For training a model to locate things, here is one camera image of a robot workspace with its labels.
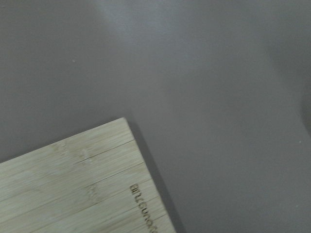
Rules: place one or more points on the wooden cutting board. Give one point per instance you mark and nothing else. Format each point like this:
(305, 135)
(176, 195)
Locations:
(93, 182)

